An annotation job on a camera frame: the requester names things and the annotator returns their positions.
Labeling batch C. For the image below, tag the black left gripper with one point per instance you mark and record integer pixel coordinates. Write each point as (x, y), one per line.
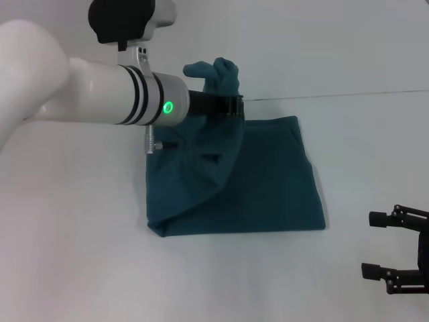
(207, 104)

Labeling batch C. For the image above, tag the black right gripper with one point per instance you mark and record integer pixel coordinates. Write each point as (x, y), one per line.
(423, 255)

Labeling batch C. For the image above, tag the teal t-shirt with FREE print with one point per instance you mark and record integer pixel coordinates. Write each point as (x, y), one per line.
(261, 174)

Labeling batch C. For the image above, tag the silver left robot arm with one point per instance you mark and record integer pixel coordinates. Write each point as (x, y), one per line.
(83, 90)

